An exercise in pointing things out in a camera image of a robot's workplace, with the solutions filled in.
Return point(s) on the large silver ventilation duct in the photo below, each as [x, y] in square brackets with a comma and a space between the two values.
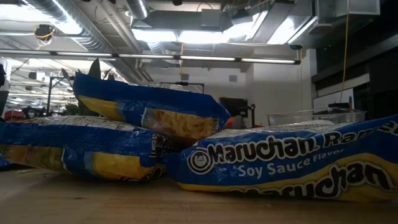
[93, 40]

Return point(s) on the grey ventilation unit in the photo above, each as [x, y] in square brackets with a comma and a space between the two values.
[174, 20]

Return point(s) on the background black rig frame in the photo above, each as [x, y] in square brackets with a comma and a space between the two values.
[49, 93]

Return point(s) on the orange Maruchan ramen pack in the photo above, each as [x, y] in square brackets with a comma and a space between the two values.
[229, 123]

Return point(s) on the black monitor on stand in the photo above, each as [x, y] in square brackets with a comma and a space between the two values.
[236, 105]

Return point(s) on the snake plant in white pot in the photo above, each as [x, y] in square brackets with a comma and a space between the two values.
[95, 70]

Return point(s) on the small silver ventilation duct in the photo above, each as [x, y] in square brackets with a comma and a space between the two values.
[136, 7]

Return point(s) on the clear plastic bin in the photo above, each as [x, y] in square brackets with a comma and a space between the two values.
[311, 116]

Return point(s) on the background black robot arm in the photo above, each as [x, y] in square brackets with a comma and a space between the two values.
[31, 111]

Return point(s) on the long linear ceiling light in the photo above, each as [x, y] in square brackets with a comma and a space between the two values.
[205, 58]

